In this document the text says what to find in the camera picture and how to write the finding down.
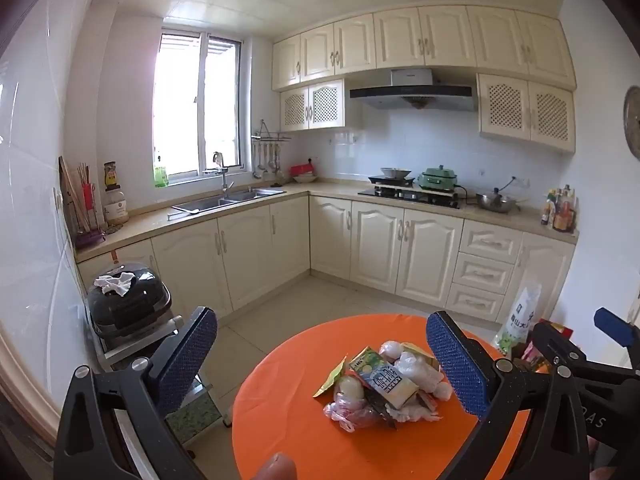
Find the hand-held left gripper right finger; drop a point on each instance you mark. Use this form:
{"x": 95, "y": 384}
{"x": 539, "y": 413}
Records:
{"x": 457, "y": 367}

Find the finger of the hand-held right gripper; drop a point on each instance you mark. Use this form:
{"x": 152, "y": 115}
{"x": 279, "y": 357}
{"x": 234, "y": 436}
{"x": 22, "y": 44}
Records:
{"x": 616, "y": 326}
{"x": 550, "y": 340}

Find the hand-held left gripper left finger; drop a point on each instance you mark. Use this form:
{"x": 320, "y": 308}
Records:
{"x": 187, "y": 355}

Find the white plastic bag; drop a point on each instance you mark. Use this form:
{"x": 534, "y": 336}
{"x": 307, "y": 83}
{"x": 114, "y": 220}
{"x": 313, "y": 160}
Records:
{"x": 417, "y": 367}

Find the dark snack wrapper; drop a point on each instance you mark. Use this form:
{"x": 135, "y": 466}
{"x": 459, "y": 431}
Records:
{"x": 377, "y": 406}

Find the green drink carton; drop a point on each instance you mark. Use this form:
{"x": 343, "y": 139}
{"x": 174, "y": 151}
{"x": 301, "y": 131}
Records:
{"x": 365, "y": 360}

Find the clear pink plastic bag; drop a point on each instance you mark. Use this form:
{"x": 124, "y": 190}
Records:
{"x": 345, "y": 416}

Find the yellow green snack wrapper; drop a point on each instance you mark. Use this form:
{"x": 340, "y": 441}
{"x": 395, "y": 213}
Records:
{"x": 330, "y": 382}

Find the person's left hand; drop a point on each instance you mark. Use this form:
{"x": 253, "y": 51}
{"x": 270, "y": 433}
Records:
{"x": 277, "y": 467}

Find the red rice bag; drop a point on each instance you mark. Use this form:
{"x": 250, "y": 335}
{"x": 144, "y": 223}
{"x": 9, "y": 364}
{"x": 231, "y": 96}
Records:
{"x": 562, "y": 332}

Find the yellow printed wrapper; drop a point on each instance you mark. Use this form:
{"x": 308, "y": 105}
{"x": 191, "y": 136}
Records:
{"x": 427, "y": 355}

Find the white green rice bag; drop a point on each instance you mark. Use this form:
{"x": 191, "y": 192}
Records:
{"x": 520, "y": 315}

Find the cream cabinet drawer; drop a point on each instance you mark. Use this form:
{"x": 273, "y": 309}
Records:
{"x": 475, "y": 302}
{"x": 490, "y": 241}
{"x": 482, "y": 273}

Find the black round electric appliance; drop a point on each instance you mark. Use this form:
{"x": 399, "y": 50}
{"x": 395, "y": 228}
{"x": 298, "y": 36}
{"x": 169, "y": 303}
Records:
{"x": 140, "y": 300}

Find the white crumpled cloth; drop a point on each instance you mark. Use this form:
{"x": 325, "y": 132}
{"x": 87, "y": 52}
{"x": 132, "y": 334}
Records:
{"x": 117, "y": 284}

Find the orange round table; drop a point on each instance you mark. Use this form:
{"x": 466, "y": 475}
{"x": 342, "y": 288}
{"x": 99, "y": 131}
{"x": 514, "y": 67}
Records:
{"x": 285, "y": 410}

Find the cream sink base cabinets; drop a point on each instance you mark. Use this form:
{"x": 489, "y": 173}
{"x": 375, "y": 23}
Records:
{"x": 240, "y": 255}

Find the cluster of condiment bottles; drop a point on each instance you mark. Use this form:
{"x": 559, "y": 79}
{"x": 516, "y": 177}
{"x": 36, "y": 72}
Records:
{"x": 562, "y": 215}

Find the beige kitchen countertop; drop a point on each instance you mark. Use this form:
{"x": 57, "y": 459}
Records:
{"x": 150, "y": 222}

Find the cream stove base cabinets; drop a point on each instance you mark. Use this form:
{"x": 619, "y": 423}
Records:
{"x": 375, "y": 255}

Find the steel wok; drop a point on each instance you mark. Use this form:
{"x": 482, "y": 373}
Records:
{"x": 495, "y": 204}

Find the purple drip tray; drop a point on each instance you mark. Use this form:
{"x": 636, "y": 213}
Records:
{"x": 90, "y": 239}

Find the large clear jar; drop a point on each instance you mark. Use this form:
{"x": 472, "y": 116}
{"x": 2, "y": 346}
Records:
{"x": 115, "y": 207}

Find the steel kitchen sink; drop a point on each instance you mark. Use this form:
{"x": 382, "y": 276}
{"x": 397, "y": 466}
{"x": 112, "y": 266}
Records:
{"x": 240, "y": 197}

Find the chrome faucet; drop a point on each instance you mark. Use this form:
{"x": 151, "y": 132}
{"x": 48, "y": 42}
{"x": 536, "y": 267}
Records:
{"x": 225, "y": 180}

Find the green dish soap bottle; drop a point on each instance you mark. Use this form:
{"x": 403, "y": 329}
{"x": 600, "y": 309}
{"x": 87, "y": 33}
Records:
{"x": 160, "y": 176}

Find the black gas stove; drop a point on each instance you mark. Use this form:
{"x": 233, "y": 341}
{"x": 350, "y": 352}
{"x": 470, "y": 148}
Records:
{"x": 400, "y": 195}

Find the green electric cooker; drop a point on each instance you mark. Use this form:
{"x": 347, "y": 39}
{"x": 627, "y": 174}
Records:
{"x": 440, "y": 179}

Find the yellow label bottle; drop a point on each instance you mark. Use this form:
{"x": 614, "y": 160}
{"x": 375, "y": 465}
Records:
{"x": 110, "y": 177}

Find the dark frying pan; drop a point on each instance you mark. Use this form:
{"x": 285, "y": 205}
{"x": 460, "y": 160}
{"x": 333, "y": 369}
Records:
{"x": 395, "y": 174}

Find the hanging utensil rack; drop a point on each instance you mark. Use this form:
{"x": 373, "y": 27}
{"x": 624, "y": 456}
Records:
{"x": 265, "y": 155}

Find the red lidded white bowl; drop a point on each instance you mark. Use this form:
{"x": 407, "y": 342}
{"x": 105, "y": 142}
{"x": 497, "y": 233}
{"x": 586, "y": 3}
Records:
{"x": 301, "y": 170}

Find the cream lattice door cabinet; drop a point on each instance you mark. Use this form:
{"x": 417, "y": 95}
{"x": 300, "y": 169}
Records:
{"x": 505, "y": 105}
{"x": 325, "y": 105}

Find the kitchen window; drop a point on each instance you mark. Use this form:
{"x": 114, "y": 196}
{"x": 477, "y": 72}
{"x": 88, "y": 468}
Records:
{"x": 175, "y": 110}

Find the steel range hood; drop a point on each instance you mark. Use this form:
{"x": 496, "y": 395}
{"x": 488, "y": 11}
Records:
{"x": 410, "y": 92}

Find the white wall socket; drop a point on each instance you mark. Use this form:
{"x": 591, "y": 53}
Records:
{"x": 58, "y": 200}
{"x": 517, "y": 181}

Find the wooden door frame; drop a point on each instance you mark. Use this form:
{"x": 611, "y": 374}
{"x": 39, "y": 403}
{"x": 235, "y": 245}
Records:
{"x": 25, "y": 390}

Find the grey round wall object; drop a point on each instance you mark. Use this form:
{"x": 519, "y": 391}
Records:
{"x": 632, "y": 120}

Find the cream upper wall cabinets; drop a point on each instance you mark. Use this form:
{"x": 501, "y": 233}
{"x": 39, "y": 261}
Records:
{"x": 400, "y": 40}

